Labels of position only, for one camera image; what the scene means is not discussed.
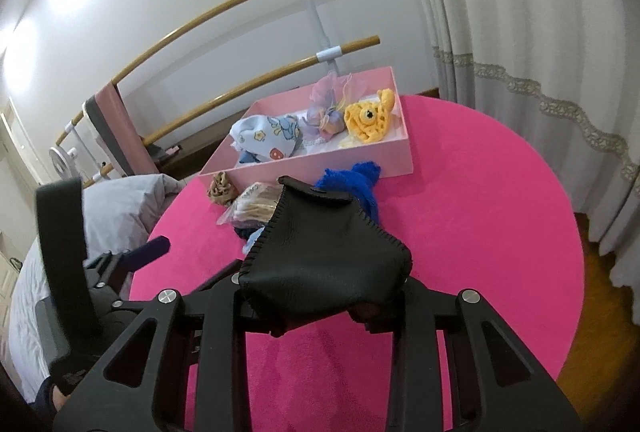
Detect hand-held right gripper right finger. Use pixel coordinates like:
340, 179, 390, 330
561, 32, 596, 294
351, 276, 584, 432

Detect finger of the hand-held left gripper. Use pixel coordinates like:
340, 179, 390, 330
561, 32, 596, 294
119, 235, 172, 273

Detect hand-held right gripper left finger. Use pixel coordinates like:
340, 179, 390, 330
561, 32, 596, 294
52, 261, 275, 432

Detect light blue knit piece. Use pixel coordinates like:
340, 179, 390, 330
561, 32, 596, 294
240, 228, 268, 258

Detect black scrunchie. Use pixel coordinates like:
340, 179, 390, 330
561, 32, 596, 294
231, 222, 261, 243

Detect brown scrunchie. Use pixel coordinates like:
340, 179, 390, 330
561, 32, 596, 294
207, 171, 240, 207

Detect clear bag of cotton swabs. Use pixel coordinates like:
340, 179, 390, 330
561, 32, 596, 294
216, 182, 281, 228

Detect black leather pouch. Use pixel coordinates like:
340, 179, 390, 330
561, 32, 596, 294
236, 175, 413, 338

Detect royal blue knit piece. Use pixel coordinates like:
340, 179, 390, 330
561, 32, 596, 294
320, 160, 383, 225

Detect pink cardboard box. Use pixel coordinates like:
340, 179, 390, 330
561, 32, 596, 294
198, 66, 416, 195

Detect blue cartoon printed cloth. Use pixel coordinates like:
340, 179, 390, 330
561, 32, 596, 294
230, 113, 307, 163

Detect yellow crochet toy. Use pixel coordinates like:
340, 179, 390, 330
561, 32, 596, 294
340, 88, 401, 149

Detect pink organza pouch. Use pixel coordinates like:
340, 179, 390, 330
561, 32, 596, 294
305, 72, 357, 138

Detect person's left forearm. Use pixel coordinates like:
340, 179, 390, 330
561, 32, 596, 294
34, 374, 68, 418

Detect small white fan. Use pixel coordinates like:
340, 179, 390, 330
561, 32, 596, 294
49, 147, 77, 185

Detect round pink table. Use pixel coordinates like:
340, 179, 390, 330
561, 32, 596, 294
127, 94, 586, 432

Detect white door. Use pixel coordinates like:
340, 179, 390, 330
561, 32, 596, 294
0, 98, 40, 213

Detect grey towel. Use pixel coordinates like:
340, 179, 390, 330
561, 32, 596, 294
82, 97, 136, 179

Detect dark bench with white drawers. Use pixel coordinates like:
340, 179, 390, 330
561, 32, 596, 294
145, 132, 246, 174

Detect pink towel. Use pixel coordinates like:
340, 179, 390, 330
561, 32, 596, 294
107, 84, 162, 175

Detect white pleated curtain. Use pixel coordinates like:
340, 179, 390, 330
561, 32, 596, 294
390, 0, 640, 285

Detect white barre post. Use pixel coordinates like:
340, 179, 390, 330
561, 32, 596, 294
286, 0, 347, 78
65, 127, 107, 183

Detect short wooden barre rail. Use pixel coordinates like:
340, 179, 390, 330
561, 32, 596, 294
82, 36, 382, 188

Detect long wooden barre rail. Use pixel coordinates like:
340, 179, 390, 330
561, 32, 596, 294
55, 0, 353, 145

